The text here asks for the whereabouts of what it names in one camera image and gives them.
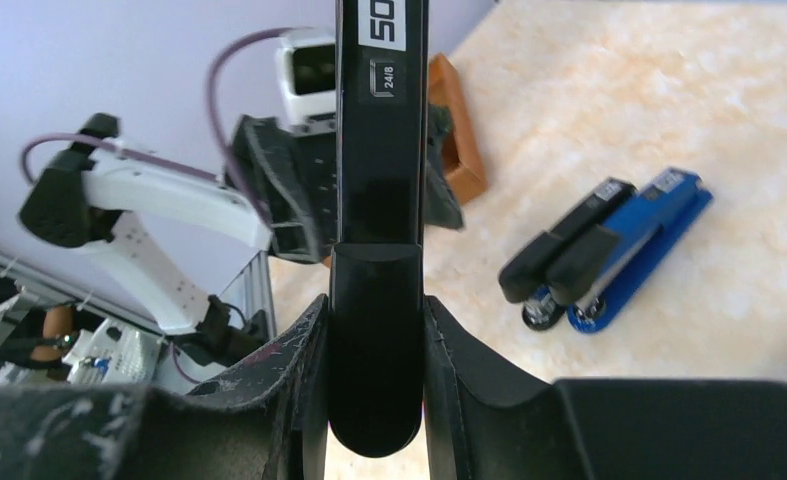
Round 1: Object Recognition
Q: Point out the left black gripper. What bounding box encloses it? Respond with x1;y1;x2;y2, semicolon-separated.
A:
225;105;466;265

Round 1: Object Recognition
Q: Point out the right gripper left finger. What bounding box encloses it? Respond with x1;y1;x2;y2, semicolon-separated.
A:
0;295;328;480

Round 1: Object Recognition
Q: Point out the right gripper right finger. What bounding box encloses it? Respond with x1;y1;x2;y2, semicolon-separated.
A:
425;297;787;479

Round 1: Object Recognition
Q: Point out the black stapler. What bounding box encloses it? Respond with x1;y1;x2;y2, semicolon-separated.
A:
328;1;429;458
498;177;636;332

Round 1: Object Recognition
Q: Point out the blue stapler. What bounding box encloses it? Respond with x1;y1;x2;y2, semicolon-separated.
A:
546;167;713;334

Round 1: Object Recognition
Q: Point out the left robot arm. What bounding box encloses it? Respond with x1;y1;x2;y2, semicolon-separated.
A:
19;114;337;341

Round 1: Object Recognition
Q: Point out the orange wooden divided tray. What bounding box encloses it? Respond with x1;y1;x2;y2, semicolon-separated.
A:
428;53;488;205

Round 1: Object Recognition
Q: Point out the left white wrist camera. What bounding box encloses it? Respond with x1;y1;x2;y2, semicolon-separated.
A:
275;28;337;136

